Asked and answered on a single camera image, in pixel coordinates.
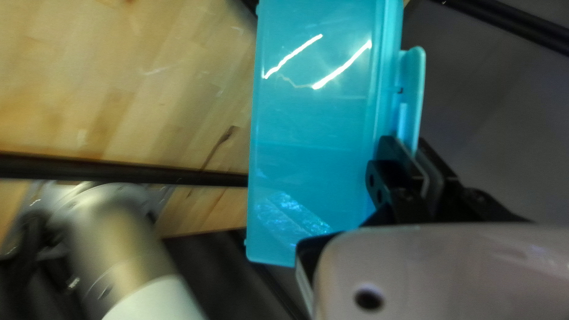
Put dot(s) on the translucent teal lunch box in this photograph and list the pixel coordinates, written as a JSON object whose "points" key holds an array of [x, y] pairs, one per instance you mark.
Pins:
{"points": [[311, 133]]}

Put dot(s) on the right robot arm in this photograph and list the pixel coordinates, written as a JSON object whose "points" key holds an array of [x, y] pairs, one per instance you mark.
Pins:
{"points": [[115, 249]]}

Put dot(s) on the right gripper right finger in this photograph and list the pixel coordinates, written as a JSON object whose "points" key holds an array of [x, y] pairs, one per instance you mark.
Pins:
{"points": [[449, 200]]}

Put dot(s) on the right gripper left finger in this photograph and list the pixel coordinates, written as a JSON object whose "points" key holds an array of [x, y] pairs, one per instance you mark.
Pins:
{"points": [[395, 177]]}

